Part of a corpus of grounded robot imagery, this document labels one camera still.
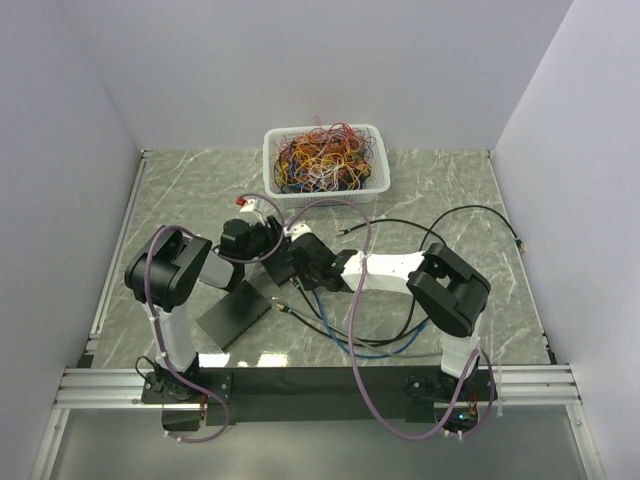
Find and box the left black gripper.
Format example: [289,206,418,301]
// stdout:
[241,216,290,265]

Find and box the black network switch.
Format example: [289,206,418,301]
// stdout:
[196,281,272,351]
[262,240,296,287]

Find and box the blue ethernet cable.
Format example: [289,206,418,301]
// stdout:
[312,289,429,359]

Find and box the black ethernet cable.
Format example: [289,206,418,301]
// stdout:
[287,204,528,349]

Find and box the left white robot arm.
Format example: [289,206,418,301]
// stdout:
[124,216,292,402]

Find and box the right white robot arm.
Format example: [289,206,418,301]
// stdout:
[289,232,491,399]

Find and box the white plastic basket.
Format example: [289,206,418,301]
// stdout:
[263,123,391,208]

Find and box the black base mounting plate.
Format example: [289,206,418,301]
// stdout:
[142,366,496,427]

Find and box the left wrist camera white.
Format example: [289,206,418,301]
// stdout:
[236,196,264,216]

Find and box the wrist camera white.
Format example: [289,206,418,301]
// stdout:
[284,222,312,241]
[236,196,264,216]

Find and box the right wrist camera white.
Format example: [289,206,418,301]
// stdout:
[284,222,312,241]

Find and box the tangled colourful wires bundle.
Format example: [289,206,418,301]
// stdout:
[272,115,377,195]

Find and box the aluminium frame rail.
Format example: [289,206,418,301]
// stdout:
[53,149,152,410]

